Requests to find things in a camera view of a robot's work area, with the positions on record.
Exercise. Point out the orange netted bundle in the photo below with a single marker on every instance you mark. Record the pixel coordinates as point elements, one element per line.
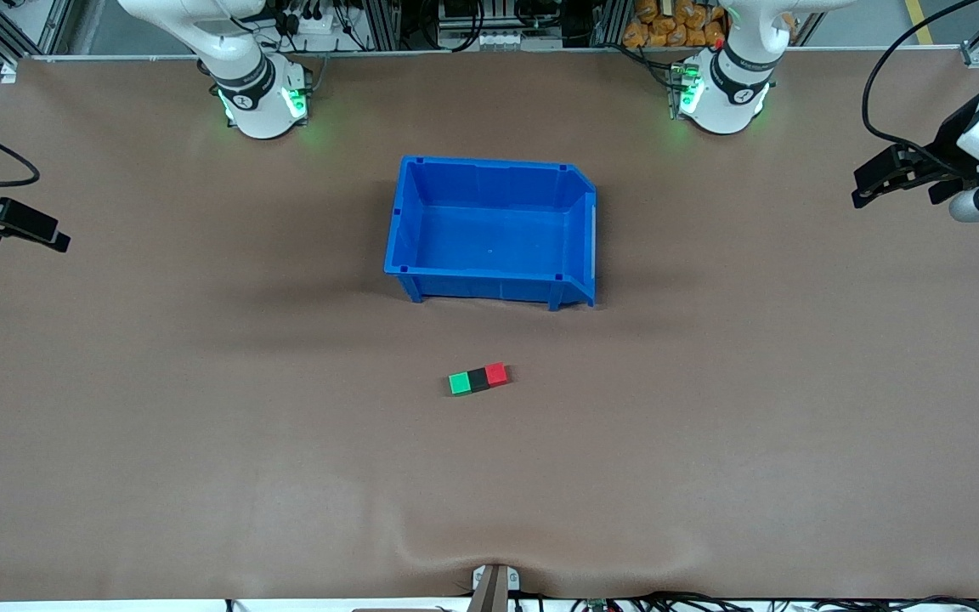
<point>668,30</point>

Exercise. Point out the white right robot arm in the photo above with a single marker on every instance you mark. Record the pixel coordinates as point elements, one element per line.
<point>256,110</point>

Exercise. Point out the brown table mat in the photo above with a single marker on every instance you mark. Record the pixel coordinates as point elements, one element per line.
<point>285,493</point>

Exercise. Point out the black cube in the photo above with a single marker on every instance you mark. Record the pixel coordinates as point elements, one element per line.
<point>478,380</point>

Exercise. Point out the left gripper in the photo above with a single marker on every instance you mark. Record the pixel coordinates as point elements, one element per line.
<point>954,138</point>

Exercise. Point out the red cube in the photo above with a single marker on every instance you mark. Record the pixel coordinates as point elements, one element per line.
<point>496,375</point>

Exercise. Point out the blue plastic storage bin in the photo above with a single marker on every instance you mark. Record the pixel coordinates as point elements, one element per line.
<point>489,238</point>

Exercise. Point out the aluminium table edge rail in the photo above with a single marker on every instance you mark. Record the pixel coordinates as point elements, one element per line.
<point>455,53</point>

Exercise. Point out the white connector block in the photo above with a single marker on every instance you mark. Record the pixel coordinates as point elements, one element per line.
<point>519,39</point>

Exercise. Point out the aluminium camera mount post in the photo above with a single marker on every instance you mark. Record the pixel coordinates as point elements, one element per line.
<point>494,591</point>

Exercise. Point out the green cube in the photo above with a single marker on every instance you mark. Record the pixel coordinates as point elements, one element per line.
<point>460,384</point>

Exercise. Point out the white power strip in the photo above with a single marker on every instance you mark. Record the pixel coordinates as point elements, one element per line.
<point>319,25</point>

